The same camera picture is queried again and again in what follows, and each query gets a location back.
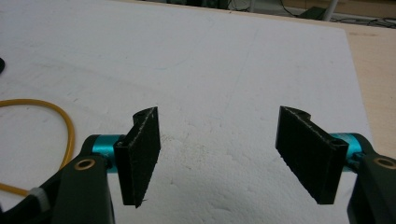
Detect white metal stand pole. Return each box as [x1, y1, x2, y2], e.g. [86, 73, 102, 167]
[321, 0, 339, 22]

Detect dark flat base plate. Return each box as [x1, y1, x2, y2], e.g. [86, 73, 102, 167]
[298, 6, 327, 21]

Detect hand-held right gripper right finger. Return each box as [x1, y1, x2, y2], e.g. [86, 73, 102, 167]
[275, 105, 364, 205]

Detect yellow cable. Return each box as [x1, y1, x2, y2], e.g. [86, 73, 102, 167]
[0, 98, 77, 198]

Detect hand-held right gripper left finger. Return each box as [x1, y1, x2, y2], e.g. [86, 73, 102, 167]
[91, 105, 162, 208]

